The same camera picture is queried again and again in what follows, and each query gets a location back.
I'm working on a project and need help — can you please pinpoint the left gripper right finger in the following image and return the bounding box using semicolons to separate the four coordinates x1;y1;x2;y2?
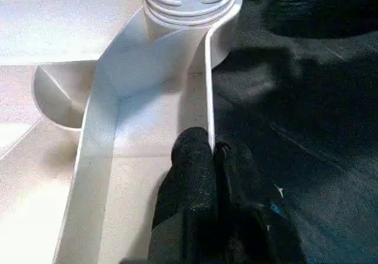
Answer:
214;138;308;264

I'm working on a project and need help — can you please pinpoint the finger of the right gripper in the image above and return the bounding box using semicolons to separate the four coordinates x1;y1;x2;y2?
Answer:
260;0;378;39

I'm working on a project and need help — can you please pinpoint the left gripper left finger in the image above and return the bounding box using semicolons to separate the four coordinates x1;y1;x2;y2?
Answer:
148;127;221;264

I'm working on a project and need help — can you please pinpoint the white plastic table leg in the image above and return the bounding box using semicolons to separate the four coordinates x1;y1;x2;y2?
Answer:
142;0;240;28

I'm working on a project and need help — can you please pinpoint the white plastic table top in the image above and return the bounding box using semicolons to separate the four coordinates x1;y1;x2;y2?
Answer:
0;0;244;264

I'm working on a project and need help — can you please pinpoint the black work mat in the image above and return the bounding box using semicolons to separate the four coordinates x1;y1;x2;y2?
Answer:
208;0;378;264

